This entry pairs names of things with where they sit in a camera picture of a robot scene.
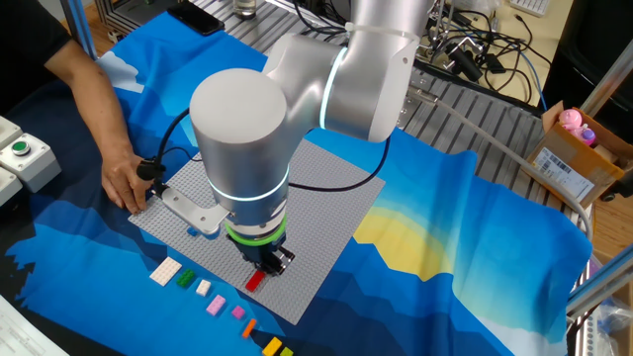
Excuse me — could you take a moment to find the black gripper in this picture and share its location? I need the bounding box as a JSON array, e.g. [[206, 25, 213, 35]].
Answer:
[[226, 231, 297, 277]]

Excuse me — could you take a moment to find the red Lego brick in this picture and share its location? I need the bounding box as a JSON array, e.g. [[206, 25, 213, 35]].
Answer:
[[244, 269, 267, 294]]

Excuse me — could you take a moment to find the gray Lego baseplate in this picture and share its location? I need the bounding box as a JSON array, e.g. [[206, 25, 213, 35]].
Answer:
[[127, 139, 386, 326]]

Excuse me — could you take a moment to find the person's left forearm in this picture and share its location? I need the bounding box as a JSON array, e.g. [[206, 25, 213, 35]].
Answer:
[[43, 39, 134, 159]]

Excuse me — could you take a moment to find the light pink Lego brick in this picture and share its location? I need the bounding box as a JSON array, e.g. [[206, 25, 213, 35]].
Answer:
[[205, 294, 227, 316]]

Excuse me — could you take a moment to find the yellow Lego brick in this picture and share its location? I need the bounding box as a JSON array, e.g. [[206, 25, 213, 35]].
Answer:
[[261, 336, 284, 356]]

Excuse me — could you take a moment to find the large white Lego plate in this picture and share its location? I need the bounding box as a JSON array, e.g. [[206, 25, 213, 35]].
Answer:
[[148, 256, 183, 288]]

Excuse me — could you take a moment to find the person's left hand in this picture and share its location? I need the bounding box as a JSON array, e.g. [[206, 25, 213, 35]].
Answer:
[[101, 150, 154, 215]]

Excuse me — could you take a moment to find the blue landscape print cloth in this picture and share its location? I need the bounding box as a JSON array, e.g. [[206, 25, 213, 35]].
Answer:
[[0, 10, 593, 356]]

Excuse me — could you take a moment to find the white box green button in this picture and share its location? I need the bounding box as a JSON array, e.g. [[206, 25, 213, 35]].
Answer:
[[0, 132, 62, 194]]

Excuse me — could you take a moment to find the clear drinking glass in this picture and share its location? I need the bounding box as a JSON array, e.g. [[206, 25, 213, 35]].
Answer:
[[231, 0, 258, 19]]

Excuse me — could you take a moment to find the black smartphone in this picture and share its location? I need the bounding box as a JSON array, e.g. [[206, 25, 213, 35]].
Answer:
[[166, 1, 226, 37]]

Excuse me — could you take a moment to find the printed white paper sheet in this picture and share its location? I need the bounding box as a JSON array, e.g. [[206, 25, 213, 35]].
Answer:
[[0, 294, 71, 356]]

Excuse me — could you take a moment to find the white box red button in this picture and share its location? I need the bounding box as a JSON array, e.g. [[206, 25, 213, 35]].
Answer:
[[0, 116, 25, 150], [0, 166, 25, 208]]

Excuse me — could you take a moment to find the open cardboard box with label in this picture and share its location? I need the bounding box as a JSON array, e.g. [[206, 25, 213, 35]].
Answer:
[[521, 100, 633, 210]]

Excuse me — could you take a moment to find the pink pig toy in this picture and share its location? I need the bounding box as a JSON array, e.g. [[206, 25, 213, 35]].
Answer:
[[558, 108, 585, 133]]

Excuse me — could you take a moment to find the purple toy bottle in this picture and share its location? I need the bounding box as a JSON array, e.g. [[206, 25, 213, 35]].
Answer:
[[575, 125, 597, 147]]

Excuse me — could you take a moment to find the clear plastic bag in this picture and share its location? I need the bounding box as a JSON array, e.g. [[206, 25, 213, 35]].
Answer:
[[595, 300, 633, 356]]

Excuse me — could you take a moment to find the white keyboard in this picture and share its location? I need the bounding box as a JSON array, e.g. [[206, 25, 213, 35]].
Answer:
[[508, 0, 553, 19]]

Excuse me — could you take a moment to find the black cabinet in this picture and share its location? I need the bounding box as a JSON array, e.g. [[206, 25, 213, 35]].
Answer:
[[541, 0, 633, 145]]

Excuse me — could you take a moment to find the green flange ring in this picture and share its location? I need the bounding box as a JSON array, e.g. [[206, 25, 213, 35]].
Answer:
[[225, 213, 289, 247]]

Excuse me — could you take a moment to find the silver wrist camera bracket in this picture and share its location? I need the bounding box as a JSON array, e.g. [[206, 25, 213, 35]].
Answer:
[[158, 185, 232, 241]]

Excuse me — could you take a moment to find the black cable bundle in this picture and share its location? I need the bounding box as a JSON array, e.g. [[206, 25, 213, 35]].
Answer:
[[289, 0, 353, 37]]

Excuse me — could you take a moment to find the aluminium frame post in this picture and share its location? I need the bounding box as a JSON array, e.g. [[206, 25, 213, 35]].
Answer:
[[61, 0, 99, 61], [580, 38, 633, 118]]

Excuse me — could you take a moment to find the aluminium frame rail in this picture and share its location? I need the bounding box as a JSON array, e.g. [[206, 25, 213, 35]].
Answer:
[[565, 244, 633, 318]]

